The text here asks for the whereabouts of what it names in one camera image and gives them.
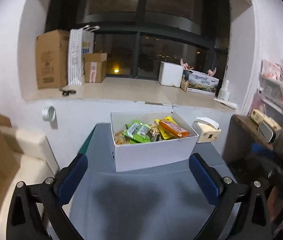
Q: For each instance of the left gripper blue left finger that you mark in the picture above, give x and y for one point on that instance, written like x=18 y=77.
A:
x=68 y=179

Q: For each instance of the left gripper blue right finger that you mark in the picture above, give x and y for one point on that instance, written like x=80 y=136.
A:
x=208 y=179

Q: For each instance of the orange flying cake pack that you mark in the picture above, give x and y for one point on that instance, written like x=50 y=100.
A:
x=173 y=129

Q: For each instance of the yellow snack pouch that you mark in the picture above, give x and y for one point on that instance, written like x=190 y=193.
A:
x=166 y=135

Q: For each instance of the green wet wipes pack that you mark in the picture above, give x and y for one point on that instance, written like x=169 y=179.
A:
x=137 y=131

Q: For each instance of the illustrated chips bag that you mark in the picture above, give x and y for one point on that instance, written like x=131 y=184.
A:
x=119 y=138

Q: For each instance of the white alarm clock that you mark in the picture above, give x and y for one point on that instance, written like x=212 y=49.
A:
x=267 y=132

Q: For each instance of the brown side shelf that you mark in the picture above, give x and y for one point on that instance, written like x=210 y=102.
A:
x=242 y=132

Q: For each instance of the tissue paper pack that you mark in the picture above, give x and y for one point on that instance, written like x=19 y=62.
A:
x=207 y=129

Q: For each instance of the white storage box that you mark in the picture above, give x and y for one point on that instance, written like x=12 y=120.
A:
x=131 y=157

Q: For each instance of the white tape roll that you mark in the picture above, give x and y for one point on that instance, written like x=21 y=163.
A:
x=49 y=113

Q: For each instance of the clear drawer organizer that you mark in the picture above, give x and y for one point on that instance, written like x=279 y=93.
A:
x=268 y=98

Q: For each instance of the white plastic bottle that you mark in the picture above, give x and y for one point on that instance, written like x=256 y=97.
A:
x=224 y=92

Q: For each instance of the black scissors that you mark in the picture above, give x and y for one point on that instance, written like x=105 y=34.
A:
x=67 y=92

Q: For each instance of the printed landscape carton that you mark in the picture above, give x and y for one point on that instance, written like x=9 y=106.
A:
x=198 y=82

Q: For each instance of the white foam box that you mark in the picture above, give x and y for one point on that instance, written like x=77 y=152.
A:
x=170 y=74

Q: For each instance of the small open cardboard box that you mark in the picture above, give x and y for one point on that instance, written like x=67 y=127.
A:
x=95 y=67

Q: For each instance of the tall cardboard box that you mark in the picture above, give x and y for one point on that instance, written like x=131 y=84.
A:
x=51 y=59

